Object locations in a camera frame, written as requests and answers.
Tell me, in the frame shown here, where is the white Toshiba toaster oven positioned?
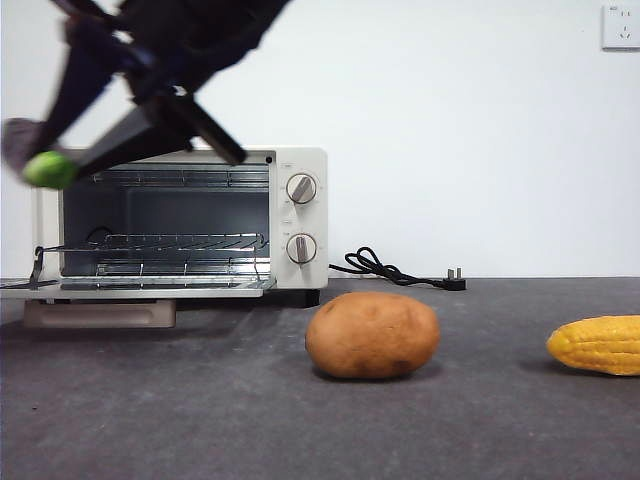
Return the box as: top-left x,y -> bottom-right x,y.
32,145 -> 330,309

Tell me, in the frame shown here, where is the beige oven knob, slanted grip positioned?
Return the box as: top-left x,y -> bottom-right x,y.
286,172 -> 319,205

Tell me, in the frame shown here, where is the yellow corn cob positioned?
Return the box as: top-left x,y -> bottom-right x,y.
545,315 -> 640,377

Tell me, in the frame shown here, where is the brown potato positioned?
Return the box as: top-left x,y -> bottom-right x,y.
305,292 -> 442,379

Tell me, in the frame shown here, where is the oven door with beige handle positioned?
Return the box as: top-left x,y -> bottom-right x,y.
0,275 -> 279,330

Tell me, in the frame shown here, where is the purple eggplant with green stem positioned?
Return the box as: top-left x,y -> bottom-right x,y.
0,118 -> 81,191

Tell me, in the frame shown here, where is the white wall socket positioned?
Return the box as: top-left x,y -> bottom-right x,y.
601,4 -> 640,51

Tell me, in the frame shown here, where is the black power cable with plug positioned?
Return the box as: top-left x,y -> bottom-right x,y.
328,246 -> 468,292

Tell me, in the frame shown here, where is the metal wire oven rack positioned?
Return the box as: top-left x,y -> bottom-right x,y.
38,232 -> 271,254

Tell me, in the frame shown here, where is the beige oven knob, upright grip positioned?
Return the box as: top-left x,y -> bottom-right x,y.
286,232 -> 319,265

